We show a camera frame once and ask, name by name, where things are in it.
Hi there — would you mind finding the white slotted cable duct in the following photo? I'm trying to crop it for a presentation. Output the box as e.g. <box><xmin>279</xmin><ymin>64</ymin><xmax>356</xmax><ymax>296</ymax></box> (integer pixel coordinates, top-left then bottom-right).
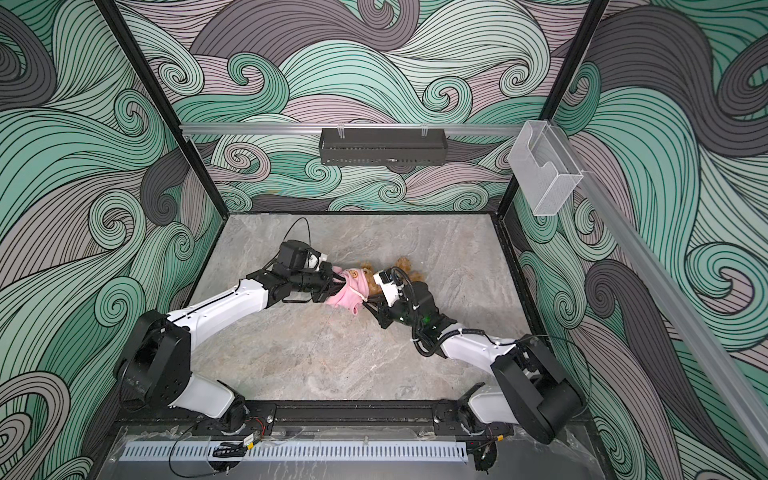
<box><xmin>118</xmin><ymin>440</ymin><xmax>469</xmax><ymax>463</ymax></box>

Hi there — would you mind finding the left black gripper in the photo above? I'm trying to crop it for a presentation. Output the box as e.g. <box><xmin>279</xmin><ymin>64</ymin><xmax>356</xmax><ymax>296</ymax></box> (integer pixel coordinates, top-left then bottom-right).
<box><xmin>290</xmin><ymin>262</ymin><xmax>352</xmax><ymax>303</ymax></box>

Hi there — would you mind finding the clear acrylic wall box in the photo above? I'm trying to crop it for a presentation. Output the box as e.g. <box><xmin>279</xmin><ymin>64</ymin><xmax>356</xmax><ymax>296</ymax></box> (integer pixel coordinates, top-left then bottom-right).
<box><xmin>507</xmin><ymin>120</ymin><xmax>583</xmax><ymax>217</ymax></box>

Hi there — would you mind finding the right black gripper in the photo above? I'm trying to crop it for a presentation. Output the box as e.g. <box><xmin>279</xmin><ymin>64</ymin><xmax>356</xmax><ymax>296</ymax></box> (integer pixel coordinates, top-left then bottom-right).
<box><xmin>361</xmin><ymin>292</ymin><xmax>425</xmax><ymax>333</ymax></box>

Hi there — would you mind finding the brown teddy bear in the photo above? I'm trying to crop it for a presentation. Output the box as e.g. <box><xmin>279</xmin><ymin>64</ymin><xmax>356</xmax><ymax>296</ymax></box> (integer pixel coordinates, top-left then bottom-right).
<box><xmin>360</xmin><ymin>256</ymin><xmax>425</xmax><ymax>299</ymax></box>

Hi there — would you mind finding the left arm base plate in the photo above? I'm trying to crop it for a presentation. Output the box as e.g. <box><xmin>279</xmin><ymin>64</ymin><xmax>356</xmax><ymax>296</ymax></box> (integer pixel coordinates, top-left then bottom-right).
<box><xmin>192</xmin><ymin>400</ymin><xmax>276</xmax><ymax>437</ymax></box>

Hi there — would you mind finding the black perforated wall tray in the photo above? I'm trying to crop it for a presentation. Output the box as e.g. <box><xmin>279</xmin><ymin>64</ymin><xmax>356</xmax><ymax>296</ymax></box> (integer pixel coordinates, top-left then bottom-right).
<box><xmin>318</xmin><ymin>129</ymin><xmax>448</xmax><ymax>167</ymax></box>

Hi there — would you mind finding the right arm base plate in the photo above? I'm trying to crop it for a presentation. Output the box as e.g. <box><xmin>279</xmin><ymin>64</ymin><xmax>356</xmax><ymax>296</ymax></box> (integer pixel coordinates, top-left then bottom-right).
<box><xmin>432</xmin><ymin>382</ymin><xmax>514</xmax><ymax>440</ymax></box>

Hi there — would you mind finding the pink teddy hoodie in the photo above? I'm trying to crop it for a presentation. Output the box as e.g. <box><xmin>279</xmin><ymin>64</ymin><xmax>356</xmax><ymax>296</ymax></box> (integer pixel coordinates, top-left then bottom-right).
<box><xmin>324</xmin><ymin>266</ymin><xmax>372</xmax><ymax>315</ymax></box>

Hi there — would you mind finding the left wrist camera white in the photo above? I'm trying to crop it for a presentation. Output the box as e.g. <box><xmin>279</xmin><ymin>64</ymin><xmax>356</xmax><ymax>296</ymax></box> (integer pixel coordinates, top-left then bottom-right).
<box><xmin>305</xmin><ymin>252</ymin><xmax>327</xmax><ymax>271</ymax></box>

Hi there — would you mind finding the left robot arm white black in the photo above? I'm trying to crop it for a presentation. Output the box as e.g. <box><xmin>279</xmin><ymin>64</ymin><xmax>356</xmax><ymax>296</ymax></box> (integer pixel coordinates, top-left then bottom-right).
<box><xmin>114</xmin><ymin>240</ymin><xmax>346</xmax><ymax>432</ymax></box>

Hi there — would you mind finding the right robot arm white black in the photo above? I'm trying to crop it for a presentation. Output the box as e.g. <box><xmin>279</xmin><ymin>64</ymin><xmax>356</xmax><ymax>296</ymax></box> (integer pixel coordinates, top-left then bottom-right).
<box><xmin>364</xmin><ymin>282</ymin><xmax>587</xmax><ymax>444</ymax></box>

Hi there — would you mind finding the back aluminium rail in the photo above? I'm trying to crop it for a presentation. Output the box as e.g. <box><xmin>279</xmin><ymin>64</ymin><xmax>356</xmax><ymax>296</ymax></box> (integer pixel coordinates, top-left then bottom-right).
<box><xmin>180</xmin><ymin>122</ymin><xmax>523</xmax><ymax>137</ymax></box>

